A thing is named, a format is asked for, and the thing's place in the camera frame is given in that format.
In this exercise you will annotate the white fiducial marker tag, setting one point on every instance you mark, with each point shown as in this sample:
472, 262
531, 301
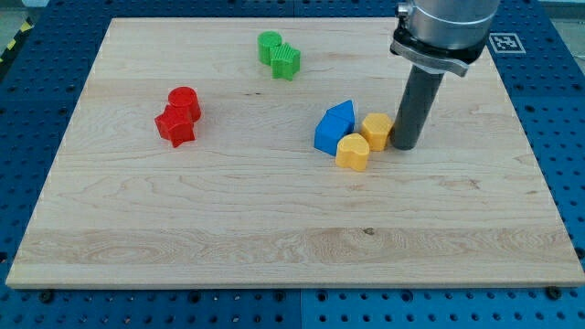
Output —
506, 43

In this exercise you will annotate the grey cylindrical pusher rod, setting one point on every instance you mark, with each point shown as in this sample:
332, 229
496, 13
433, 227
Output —
418, 97

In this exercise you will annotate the blue cube block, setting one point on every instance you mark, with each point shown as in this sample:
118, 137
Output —
329, 131

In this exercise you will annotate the green cylinder block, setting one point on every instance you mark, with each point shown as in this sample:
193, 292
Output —
267, 40

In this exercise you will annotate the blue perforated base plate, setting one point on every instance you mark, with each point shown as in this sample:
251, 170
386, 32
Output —
41, 88

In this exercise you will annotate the wooden board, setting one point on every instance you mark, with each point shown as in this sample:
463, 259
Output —
252, 204

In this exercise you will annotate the yellow heart block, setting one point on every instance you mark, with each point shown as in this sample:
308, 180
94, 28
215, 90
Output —
352, 152

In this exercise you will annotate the blue triangle block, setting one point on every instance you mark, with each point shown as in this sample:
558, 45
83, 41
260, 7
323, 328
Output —
344, 111

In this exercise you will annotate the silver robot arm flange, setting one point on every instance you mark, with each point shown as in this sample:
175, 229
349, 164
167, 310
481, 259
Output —
441, 36

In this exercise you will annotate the green star block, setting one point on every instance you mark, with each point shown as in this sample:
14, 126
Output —
285, 61

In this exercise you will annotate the red star block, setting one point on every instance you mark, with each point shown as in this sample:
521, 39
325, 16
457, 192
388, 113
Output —
175, 124

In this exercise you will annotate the yellow hexagon block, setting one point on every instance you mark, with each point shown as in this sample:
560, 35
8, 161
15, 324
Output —
375, 128

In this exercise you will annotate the red cylinder block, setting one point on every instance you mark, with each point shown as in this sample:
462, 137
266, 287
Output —
185, 97

